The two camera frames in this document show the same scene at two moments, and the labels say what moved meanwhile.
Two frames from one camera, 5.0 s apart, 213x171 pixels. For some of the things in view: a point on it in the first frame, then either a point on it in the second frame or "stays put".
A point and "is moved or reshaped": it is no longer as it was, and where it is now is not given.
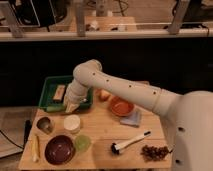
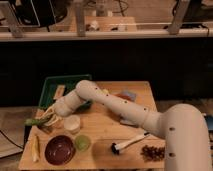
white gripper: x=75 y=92 -> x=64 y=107
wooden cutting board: x=116 y=133 stays put
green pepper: x=55 y=108 is moved or reshaped
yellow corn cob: x=35 y=147 stays put
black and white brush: x=115 y=148 stays put
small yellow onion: x=104 y=95 stays put
